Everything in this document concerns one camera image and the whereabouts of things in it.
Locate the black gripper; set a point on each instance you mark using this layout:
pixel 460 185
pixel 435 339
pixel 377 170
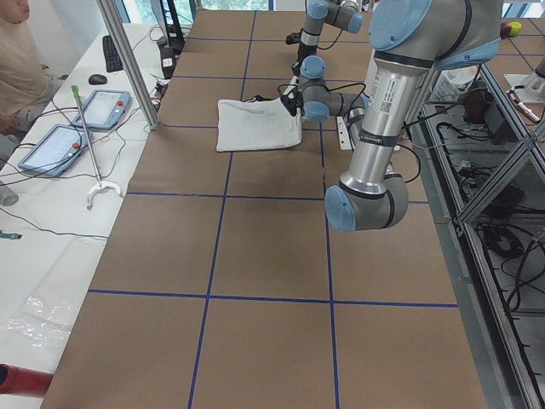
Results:
pixel 292 39
pixel 290 105

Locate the grey cartoon print t-shirt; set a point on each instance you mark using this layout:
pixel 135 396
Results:
pixel 256 125

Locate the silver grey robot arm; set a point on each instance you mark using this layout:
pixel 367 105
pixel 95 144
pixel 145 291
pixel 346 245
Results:
pixel 345 15
pixel 409 39

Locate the black computer keyboard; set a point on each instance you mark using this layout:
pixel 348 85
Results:
pixel 112 58

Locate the far blue teach pendant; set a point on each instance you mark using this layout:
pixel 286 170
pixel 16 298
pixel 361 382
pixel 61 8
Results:
pixel 103 109

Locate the blue teach pendant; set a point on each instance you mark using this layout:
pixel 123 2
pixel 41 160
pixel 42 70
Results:
pixel 56 152
pixel 103 109

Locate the black computer mouse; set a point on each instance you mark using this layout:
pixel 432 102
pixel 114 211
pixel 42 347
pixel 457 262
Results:
pixel 97 79

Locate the metal rod white claw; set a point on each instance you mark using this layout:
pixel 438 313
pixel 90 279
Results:
pixel 101 184

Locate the near blue teach pendant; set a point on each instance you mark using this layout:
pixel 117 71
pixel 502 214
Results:
pixel 56 152

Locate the seated man beige shirt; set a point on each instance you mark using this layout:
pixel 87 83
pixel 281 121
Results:
pixel 26 87

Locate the clear plastic bag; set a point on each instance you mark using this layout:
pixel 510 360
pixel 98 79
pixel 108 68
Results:
pixel 43 323

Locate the red cylinder object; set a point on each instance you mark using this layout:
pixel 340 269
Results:
pixel 24 382

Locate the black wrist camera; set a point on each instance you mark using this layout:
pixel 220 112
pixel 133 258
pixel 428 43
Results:
pixel 293 38
pixel 290 91

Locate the aluminium side frame rack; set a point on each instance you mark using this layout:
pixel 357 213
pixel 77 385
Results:
pixel 480 132

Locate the aluminium frame post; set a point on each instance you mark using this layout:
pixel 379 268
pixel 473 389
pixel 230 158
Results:
pixel 114 25

